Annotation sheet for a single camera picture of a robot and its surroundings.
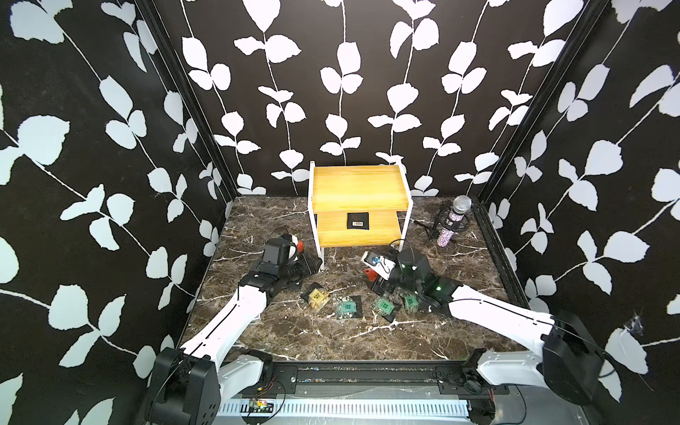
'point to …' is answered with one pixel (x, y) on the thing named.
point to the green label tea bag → (382, 306)
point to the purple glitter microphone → (460, 204)
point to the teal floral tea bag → (350, 307)
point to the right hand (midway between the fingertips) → (369, 259)
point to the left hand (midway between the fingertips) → (319, 259)
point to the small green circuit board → (260, 406)
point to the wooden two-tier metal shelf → (352, 205)
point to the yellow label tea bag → (316, 296)
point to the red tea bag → (299, 246)
